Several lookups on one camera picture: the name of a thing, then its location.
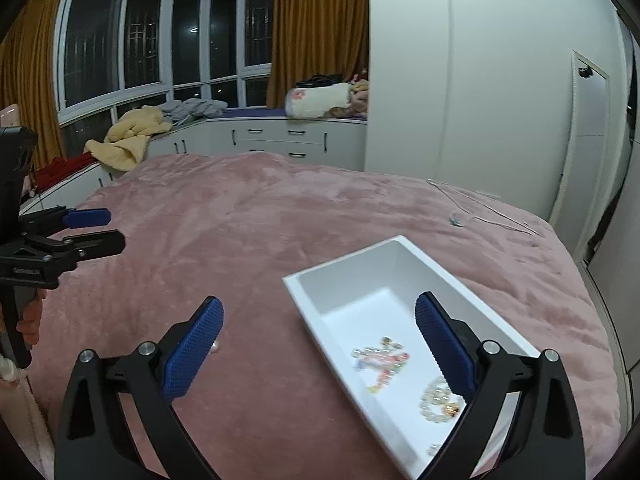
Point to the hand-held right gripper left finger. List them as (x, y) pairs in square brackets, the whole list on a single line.
[(192, 350)]

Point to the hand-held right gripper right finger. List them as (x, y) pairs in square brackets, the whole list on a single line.
[(445, 350)]

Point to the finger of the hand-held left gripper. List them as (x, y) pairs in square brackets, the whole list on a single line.
[(100, 242), (87, 217)]

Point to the white storage box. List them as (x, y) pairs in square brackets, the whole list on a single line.
[(350, 300)]

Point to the person's left hand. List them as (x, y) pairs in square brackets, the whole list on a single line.
[(31, 320)]

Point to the red cloth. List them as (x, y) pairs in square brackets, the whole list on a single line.
[(65, 167)]

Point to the yellow fleece blanket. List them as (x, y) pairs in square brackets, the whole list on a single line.
[(130, 145)]

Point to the mustard curtain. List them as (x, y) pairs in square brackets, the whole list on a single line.
[(320, 25), (35, 70)]

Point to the grey clothes pile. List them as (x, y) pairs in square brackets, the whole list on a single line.
[(197, 107)]

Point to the bay window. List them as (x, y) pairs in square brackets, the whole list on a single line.
[(95, 40)]

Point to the white window seat cabinets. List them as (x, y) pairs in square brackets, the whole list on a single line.
[(280, 135)]

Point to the white door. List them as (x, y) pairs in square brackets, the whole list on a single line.
[(582, 160)]

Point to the folded floral blanket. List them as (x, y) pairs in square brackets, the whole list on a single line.
[(317, 101)]

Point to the pink clothes pile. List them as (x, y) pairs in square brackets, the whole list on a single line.
[(359, 100)]

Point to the black bag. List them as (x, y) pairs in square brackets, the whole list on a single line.
[(320, 80)]

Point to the black door hook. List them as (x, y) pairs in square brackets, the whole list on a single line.
[(584, 71)]

